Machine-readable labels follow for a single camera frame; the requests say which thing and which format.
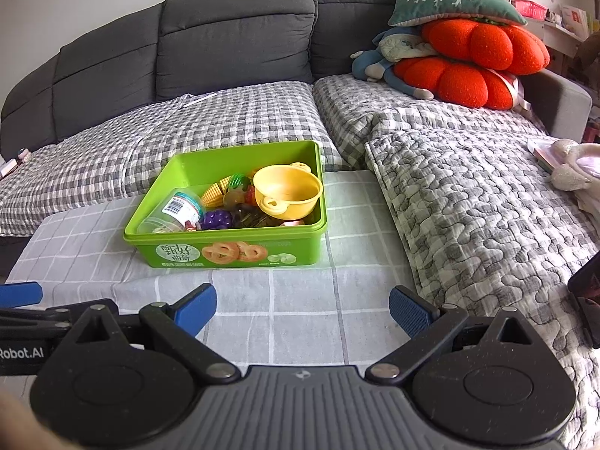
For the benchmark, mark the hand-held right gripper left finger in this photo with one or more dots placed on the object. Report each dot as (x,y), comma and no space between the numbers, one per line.
(197,307)

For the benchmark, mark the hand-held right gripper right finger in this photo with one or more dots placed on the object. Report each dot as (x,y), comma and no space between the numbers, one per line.
(412,309)

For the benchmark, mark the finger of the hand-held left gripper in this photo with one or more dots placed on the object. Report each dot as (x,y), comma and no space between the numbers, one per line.
(21,295)

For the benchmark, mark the green plastic box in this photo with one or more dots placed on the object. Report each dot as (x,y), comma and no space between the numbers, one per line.
(187,248)

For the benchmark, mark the red brown toy figurine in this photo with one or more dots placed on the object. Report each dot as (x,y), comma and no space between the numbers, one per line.
(192,226)

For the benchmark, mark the purple toy grapes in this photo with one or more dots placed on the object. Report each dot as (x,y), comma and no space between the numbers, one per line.
(216,220)

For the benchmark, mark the clear cotton swab jar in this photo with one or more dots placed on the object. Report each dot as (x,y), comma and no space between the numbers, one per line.
(176,208)

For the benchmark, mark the dark translucent hair claw clip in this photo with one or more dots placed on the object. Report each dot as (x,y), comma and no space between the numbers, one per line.
(253,219)

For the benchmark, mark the yellow toy corn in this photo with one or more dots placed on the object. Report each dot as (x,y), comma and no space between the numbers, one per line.
(216,192)

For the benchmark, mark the pink block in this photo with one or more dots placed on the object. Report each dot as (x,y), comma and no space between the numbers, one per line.
(293,223)

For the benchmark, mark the yellow toy pot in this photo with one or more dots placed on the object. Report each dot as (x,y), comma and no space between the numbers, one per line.
(290,187)

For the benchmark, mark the person's left forearm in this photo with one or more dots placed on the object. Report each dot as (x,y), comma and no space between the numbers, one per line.
(14,412)

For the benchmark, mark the light grey grid sheet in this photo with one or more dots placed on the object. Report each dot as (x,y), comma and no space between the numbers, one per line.
(281,300)

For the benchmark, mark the grey wavy pattern quilt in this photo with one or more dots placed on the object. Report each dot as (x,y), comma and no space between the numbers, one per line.
(492,243)

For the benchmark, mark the small pink white object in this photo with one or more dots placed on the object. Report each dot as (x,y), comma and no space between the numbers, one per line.
(11,164)

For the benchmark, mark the grey white gingham sofa cover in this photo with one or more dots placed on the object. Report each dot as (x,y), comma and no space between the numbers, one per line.
(140,150)
(422,122)

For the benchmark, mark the black flat object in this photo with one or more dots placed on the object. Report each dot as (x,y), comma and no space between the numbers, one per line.
(586,300)

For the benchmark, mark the pink book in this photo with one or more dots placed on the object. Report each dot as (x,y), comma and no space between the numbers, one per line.
(541,154)

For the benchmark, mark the white strip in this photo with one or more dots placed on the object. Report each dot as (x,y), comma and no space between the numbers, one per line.
(197,101)

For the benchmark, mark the white plush toy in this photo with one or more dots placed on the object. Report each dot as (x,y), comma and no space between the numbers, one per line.
(576,164)

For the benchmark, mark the orange pumpkin cushion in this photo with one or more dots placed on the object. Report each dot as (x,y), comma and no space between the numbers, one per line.
(487,47)
(454,84)

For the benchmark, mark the blue plush toy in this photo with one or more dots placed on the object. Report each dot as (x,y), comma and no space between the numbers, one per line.
(375,63)

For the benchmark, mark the grey sofa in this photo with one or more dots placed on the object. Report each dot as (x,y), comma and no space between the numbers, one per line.
(211,33)

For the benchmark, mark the green snowflake pillow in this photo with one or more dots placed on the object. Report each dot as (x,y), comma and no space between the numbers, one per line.
(450,2)

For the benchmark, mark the pink basket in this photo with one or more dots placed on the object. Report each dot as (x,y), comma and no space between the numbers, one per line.
(527,9)

